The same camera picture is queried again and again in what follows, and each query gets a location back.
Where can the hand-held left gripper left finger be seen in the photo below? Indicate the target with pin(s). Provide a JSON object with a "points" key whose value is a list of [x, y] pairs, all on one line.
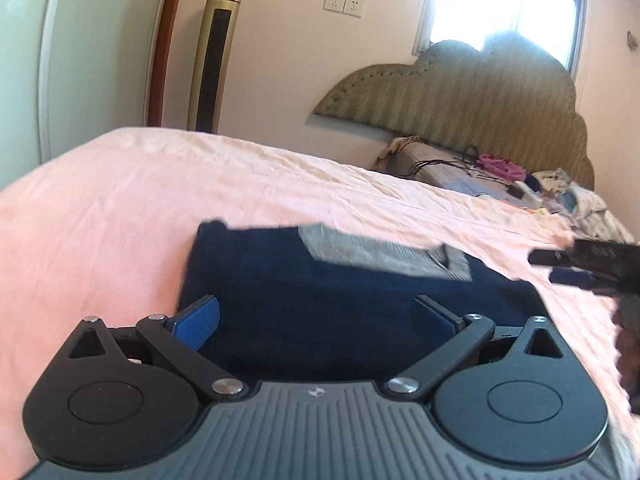
{"points": [[196, 321]]}

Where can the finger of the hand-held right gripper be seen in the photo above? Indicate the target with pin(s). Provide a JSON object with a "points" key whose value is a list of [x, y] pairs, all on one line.
{"points": [[570, 277], [550, 258]]}

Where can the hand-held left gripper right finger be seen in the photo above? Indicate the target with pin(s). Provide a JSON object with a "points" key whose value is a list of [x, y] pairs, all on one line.
{"points": [[434, 319]]}

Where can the navy and grey knitted sock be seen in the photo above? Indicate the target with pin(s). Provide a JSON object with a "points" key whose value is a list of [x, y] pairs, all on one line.
{"points": [[310, 310]]}

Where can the person's right hand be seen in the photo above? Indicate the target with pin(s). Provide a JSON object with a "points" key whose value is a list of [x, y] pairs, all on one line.
{"points": [[631, 370]]}

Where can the floral quilt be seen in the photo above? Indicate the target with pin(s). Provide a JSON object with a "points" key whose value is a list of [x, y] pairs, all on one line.
{"points": [[595, 210]]}

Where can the black charger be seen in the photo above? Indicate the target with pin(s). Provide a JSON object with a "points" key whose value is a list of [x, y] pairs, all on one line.
{"points": [[515, 190]]}

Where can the magenta cloth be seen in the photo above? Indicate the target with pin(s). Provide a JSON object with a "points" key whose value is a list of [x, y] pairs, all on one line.
{"points": [[497, 166]]}

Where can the pink bed sheet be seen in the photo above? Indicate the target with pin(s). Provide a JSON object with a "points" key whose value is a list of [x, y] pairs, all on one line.
{"points": [[110, 220]]}

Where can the olive padded headboard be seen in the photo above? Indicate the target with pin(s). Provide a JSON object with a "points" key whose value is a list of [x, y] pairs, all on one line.
{"points": [[465, 105]]}

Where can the gold tower air conditioner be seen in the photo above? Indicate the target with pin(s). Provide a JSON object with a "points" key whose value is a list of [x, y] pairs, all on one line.
{"points": [[216, 55]]}

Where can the window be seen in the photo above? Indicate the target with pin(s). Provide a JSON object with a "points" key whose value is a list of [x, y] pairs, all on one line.
{"points": [[480, 0]]}

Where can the white wardrobe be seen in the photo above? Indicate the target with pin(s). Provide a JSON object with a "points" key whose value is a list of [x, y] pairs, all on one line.
{"points": [[75, 60]]}

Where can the brown wooden door frame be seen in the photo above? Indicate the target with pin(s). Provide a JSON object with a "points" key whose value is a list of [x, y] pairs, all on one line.
{"points": [[167, 35]]}

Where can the white wall socket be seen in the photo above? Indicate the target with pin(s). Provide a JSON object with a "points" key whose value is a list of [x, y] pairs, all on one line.
{"points": [[334, 1], [355, 7]]}

